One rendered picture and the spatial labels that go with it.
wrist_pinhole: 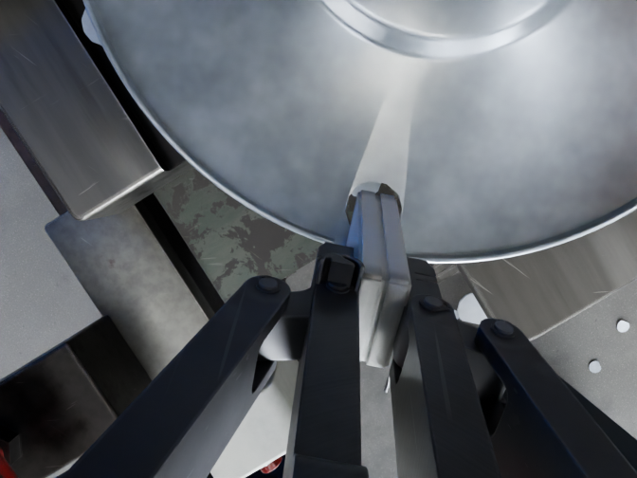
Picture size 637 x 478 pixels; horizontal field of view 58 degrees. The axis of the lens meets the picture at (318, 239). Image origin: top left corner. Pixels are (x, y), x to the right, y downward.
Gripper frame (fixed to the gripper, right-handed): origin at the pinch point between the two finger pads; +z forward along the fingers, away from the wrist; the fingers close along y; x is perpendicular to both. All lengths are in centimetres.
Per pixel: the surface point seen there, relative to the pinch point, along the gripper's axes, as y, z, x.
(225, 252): -7.3, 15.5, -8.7
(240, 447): -4.0, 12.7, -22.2
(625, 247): 10.5, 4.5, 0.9
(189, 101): -7.9, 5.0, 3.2
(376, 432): 17, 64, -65
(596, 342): 53, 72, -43
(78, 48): -15.8, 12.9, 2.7
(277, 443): -1.6, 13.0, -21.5
